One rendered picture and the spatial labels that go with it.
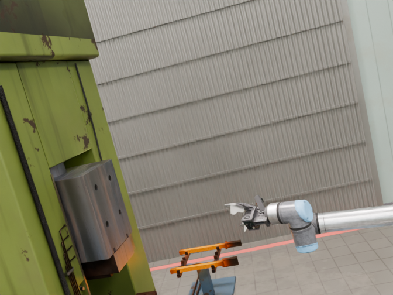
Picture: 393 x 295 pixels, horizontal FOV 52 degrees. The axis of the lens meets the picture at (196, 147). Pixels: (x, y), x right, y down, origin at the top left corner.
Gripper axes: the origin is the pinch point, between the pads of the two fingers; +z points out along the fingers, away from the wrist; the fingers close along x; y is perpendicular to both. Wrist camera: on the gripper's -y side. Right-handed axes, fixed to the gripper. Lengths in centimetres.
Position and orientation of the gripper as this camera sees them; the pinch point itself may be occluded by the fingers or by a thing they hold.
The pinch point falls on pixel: (232, 214)
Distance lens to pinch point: 188.4
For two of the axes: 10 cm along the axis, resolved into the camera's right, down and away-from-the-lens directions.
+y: -3.1, 6.8, -6.6
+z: -8.0, 1.9, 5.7
